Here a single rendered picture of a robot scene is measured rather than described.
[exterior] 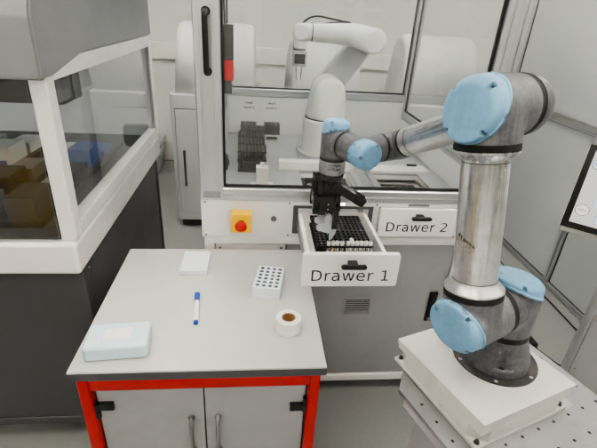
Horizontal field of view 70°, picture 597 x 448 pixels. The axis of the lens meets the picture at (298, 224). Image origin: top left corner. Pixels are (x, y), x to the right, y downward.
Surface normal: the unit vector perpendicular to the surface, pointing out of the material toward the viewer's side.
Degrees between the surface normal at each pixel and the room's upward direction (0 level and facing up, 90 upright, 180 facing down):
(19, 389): 90
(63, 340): 90
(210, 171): 90
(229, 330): 0
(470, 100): 82
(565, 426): 0
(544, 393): 2
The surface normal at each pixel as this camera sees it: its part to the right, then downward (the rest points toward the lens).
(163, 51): 0.08, 0.45
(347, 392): 0.06, -0.89
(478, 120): -0.85, 0.06
